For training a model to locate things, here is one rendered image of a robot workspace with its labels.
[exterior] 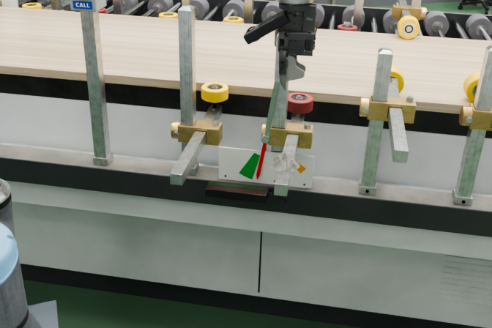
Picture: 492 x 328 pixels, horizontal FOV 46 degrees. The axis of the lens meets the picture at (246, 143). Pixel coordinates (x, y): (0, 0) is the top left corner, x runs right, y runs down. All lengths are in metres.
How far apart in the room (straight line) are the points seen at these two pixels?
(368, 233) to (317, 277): 0.42
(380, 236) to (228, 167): 0.47
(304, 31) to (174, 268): 1.11
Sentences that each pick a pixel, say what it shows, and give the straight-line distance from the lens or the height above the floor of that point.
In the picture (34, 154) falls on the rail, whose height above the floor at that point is 0.70.
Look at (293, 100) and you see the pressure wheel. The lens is 1.62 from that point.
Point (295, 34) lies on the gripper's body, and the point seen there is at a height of 1.15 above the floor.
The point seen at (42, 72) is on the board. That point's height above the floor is 0.89.
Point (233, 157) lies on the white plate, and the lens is 1.59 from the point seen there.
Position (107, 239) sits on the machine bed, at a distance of 2.17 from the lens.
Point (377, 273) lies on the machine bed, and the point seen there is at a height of 0.27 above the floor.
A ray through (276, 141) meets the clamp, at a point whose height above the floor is 0.83.
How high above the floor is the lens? 1.51
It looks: 26 degrees down
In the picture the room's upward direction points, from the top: 2 degrees clockwise
